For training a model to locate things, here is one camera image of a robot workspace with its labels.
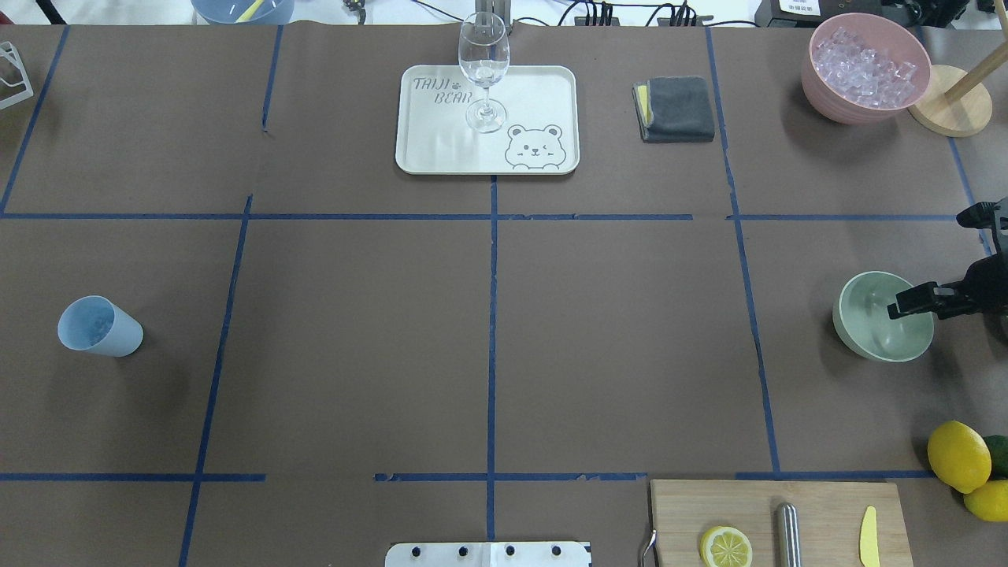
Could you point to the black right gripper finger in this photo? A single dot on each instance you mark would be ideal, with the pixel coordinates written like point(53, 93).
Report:
point(922, 299)

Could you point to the green lime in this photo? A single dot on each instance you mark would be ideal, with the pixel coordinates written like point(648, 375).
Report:
point(997, 446)

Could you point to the blue bowl with fork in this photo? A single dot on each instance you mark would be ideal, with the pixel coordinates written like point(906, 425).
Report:
point(244, 12)

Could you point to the grey folded cloth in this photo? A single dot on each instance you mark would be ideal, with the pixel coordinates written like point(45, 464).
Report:
point(674, 109)

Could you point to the wooden cutting board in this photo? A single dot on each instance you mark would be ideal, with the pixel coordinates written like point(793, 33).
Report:
point(829, 519)

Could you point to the white wire cup rack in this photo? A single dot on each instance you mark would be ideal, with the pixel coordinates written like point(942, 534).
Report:
point(15, 82)

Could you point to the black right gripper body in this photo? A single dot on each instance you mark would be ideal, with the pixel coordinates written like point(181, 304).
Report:
point(986, 286)

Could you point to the yellow plastic knife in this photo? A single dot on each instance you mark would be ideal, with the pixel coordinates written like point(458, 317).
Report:
point(869, 554)

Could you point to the lemon half slice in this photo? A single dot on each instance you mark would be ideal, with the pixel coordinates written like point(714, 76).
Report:
point(724, 546)

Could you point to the cream bear tray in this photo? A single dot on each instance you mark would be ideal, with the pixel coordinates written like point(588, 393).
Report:
point(444, 129)

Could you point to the clear wine glass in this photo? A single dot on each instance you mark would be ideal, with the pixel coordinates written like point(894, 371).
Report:
point(484, 59)

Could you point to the pink bowl with ice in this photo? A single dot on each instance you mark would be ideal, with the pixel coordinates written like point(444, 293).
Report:
point(862, 69)

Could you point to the yellow lemon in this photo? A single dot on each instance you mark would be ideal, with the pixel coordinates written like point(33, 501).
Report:
point(988, 503)
point(959, 457)

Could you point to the mint green bowl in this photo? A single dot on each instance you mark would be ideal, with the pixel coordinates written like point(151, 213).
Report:
point(861, 319)

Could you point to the light blue plastic cup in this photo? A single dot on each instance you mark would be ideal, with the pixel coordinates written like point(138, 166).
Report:
point(95, 325)

